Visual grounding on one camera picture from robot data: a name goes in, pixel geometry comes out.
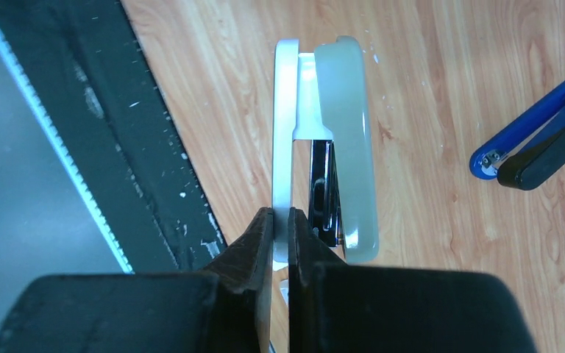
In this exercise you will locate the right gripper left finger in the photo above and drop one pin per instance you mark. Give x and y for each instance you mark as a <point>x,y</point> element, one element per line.
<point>224,307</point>

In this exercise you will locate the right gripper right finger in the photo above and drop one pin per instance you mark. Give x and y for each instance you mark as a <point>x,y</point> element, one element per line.
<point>338,307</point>

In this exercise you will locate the grey white stapler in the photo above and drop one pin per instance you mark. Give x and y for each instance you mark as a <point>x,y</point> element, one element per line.
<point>321,97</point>

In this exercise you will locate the blue black stapler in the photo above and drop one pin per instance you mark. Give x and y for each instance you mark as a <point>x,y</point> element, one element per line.
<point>529,150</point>

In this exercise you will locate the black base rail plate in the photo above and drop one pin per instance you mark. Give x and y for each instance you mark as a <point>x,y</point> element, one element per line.
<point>84,71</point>

